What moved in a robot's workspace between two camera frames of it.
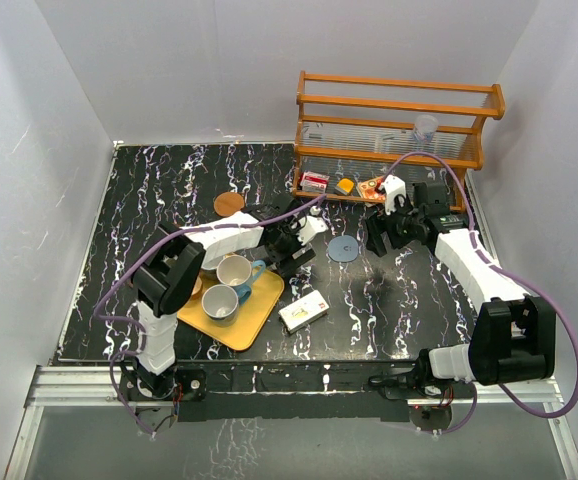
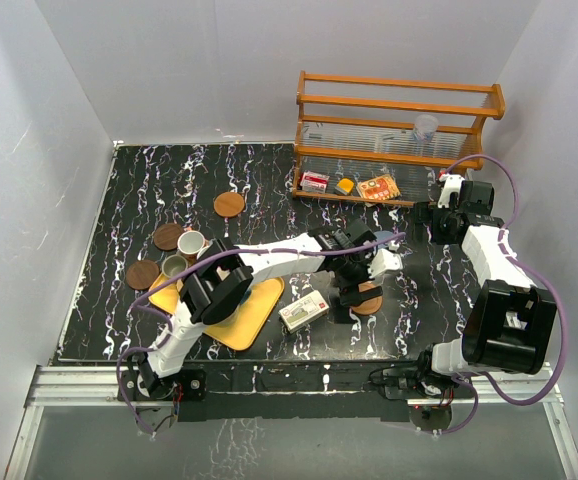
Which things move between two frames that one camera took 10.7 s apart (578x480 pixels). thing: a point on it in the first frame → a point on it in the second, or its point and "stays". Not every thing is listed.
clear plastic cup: [425, 127] stays
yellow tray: [252, 315] stays
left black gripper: [286, 263] → [349, 293]
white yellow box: [303, 312] stays
